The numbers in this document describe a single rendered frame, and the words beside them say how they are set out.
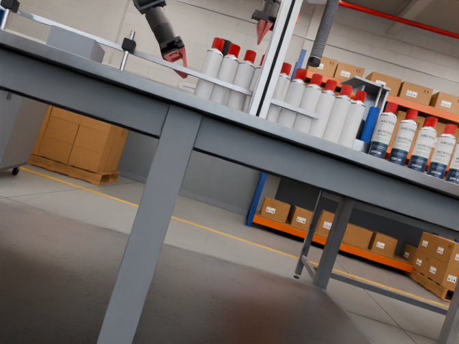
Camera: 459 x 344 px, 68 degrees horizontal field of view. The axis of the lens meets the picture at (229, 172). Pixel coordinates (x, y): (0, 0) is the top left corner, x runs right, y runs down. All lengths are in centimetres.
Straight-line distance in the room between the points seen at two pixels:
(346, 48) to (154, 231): 555
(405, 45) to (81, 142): 497
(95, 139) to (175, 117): 383
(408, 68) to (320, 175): 545
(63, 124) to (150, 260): 400
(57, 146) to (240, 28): 331
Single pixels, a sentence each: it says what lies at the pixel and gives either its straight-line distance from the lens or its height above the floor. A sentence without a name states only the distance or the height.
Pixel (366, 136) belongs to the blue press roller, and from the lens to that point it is 123.
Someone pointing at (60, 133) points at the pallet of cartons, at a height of 47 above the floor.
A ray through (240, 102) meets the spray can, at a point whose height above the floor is 92.
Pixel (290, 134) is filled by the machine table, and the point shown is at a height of 82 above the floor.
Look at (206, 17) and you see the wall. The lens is 602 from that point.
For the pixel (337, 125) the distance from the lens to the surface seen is 111.
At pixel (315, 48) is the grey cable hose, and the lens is 103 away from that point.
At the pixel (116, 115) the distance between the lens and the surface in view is 62.
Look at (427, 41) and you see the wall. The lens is 645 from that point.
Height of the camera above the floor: 74
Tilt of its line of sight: 1 degrees down
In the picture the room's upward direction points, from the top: 17 degrees clockwise
